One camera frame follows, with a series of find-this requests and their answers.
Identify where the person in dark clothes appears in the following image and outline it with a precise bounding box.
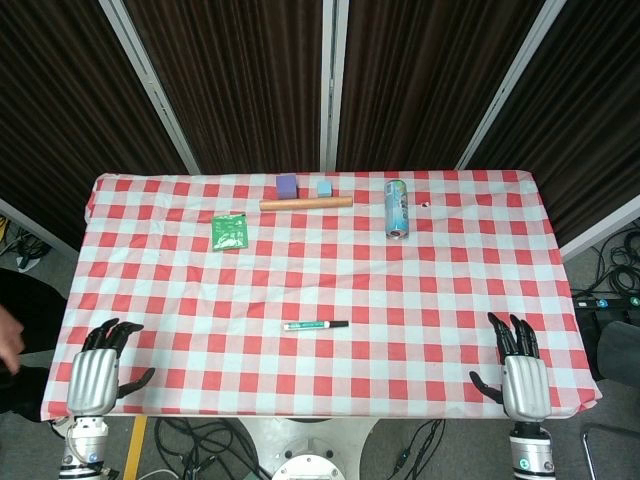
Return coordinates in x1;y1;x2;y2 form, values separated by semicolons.
0;267;70;424

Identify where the yellow floor tape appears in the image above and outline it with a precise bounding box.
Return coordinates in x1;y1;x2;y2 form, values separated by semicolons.
122;414;150;480

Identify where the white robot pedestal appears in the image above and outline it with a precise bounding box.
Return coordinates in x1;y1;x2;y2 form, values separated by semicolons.
234;417;382;480

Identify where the metal chair leg tube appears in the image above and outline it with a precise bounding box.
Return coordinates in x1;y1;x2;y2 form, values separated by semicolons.
581;423;640;480

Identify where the green square packet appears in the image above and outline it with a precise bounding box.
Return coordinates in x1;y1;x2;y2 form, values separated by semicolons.
210;212;250;253

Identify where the silver round robot base plate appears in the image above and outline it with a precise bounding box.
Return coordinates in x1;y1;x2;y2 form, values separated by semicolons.
272;439;349;480

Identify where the green white marker pen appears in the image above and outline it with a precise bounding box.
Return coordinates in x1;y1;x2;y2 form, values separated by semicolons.
283;320;337;333

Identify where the red white checkered tablecloth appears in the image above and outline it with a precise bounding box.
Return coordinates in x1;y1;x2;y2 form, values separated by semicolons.
39;169;604;422

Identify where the light blue drink can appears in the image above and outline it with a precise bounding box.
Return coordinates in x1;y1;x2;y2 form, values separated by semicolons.
383;179;412;242

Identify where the purple foam cube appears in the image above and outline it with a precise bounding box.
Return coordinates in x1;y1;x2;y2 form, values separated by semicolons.
275;174;300;200

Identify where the black power strip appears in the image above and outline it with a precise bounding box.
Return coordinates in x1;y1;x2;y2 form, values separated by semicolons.
572;294;640;310

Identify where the brown wooden rod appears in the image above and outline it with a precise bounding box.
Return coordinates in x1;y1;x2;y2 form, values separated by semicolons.
258;196;354;212

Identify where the grey partition frame post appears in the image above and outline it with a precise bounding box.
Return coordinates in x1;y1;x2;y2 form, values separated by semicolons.
558;202;640;262
455;0;569;172
0;197;81;262
97;0;202;176
318;0;350;172

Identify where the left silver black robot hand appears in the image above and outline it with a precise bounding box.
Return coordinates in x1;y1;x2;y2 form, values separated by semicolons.
66;318;157;416

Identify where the black cable with green light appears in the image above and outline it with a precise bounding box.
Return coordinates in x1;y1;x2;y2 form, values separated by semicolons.
391;418;447;476

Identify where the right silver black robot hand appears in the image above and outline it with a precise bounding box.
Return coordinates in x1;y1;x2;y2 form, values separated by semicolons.
468;312;553;422

